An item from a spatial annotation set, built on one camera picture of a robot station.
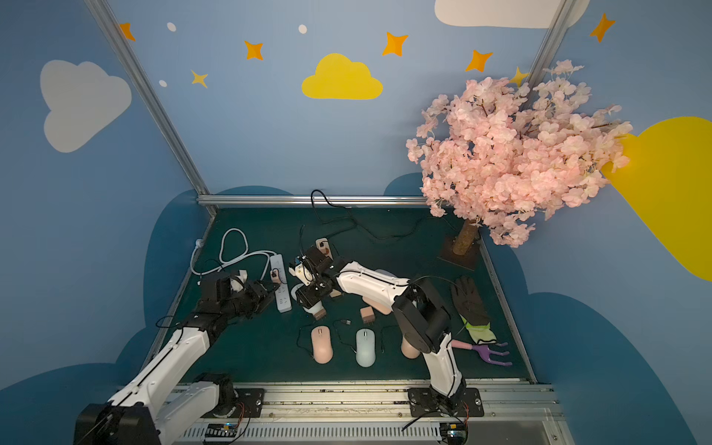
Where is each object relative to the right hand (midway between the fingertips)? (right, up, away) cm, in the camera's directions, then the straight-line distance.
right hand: (308, 293), depth 87 cm
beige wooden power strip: (+3, +15, +13) cm, 21 cm away
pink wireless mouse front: (+5, -15, -4) cm, 17 cm away
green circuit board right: (+42, -35, -14) cm, 57 cm away
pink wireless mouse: (+31, -17, -4) cm, 36 cm away
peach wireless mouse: (+25, -6, +5) cm, 26 cm away
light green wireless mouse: (-4, +1, -1) cm, 5 cm away
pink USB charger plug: (+19, -8, +3) cm, 21 cm away
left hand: (-8, +3, -4) cm, 10 cm away
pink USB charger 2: (+4, -7, +1) cm, 8 cm away
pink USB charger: (-13, +5, +5) cm, 14 cm away
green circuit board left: (-19, -33, -15) cm, 41 cm away
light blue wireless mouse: (+18, -15, -5) cm, 24 cm away
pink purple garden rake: (+55, -17, -3) cm, 58 cm away
